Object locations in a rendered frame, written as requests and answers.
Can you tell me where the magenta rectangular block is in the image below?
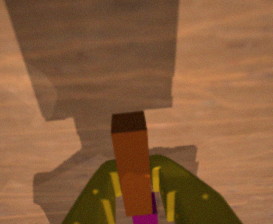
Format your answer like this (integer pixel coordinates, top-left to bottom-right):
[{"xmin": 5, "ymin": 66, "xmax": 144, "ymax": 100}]
[{"xmin": 132, "ymin": 192, "xmax": 158, "ymax": 224}]

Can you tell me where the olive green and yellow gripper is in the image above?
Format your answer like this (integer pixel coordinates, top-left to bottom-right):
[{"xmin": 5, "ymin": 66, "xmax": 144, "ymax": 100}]
[{"xmin": 61, "ymin": 154, "xmax": 243, "ymax": 224}]

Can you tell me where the orange rod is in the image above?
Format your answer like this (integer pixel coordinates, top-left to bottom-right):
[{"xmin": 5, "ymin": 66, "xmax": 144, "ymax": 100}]
[{"xmin": 111, "ymin": 111, "xmax": 153, "ymax": 217}]

